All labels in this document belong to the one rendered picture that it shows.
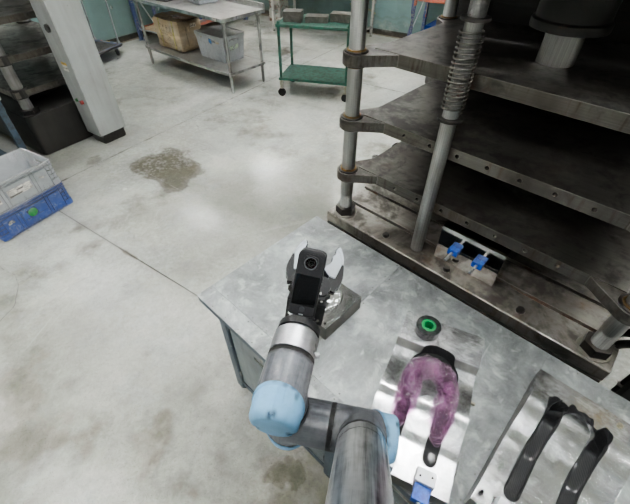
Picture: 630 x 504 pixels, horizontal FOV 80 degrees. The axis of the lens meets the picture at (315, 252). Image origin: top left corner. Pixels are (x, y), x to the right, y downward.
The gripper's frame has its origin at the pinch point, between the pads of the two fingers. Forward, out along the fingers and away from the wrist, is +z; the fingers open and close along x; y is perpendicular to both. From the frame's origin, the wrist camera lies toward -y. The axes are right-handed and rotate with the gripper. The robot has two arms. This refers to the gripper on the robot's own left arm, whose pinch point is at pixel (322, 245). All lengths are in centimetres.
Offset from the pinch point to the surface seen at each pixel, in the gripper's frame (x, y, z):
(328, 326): 7, 58, 22
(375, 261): 21, 63, 64
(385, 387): 27, 53, 2
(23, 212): -241, 164, 128
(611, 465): 83, 42, -9
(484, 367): 61, 58, 21
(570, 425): 75, 42, -1
